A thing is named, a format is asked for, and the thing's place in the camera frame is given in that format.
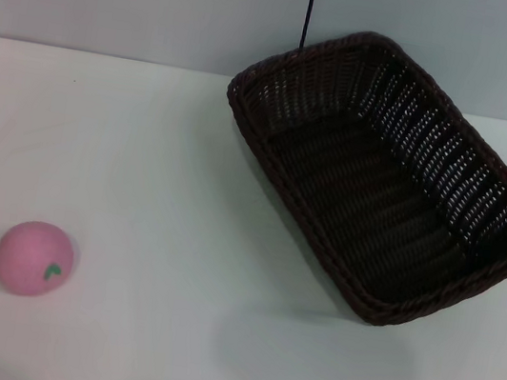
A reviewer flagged dark brown woven basket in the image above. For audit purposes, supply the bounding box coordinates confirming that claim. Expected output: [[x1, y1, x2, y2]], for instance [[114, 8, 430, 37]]
[[193, 10, 507, 348]]

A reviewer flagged pink toy peach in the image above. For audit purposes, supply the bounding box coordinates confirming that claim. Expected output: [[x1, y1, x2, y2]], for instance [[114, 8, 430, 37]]
[[0, 214, 81, 304]]

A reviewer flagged thin black vertical cable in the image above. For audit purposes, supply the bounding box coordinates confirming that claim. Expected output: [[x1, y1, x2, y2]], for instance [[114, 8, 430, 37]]
[[296, 0, 317, 50]]

